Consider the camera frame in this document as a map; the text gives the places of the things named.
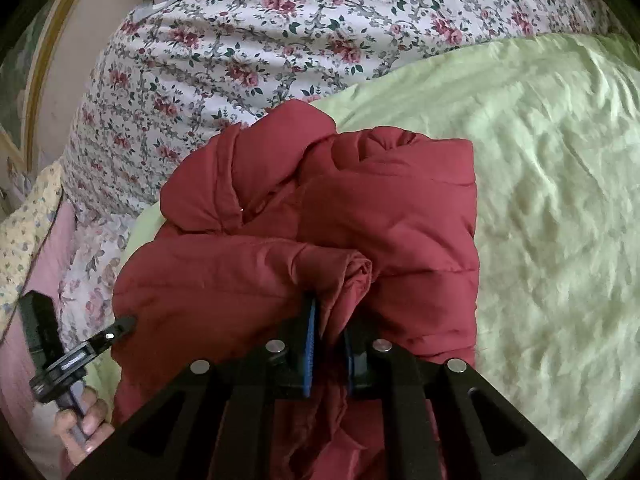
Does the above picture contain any pink pillow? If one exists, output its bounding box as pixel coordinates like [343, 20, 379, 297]
[0, 202, 77, 466]

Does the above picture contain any rose print floral quilt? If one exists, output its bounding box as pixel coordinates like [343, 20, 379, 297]
[60, 0, 613, 216]

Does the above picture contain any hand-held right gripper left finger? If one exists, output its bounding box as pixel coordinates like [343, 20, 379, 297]
[65, 299, 319, 480]

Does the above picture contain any pale floral cloth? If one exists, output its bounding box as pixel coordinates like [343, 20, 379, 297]
[57, 207, 138, 343]

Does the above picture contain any yellow floral pillow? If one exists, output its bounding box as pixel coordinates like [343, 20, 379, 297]
[0, 162, 65, 337]

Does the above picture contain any red puffer jacket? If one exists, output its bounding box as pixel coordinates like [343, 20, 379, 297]
[111, 99, 481, 480]

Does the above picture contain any gold framed wall picture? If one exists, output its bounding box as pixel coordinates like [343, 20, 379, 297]
[0, 0, 103, 176]

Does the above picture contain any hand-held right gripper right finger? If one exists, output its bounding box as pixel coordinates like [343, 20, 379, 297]
[342, 319, 590, 480]

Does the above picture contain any person's left hand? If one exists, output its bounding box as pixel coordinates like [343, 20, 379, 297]
[52, 386, 111, 467]

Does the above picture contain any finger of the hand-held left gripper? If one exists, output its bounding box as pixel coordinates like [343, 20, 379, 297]
[90, 314, 139, 356]

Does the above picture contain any light green bed sheet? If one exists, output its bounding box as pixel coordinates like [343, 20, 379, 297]
[90, 32, 640, 480]

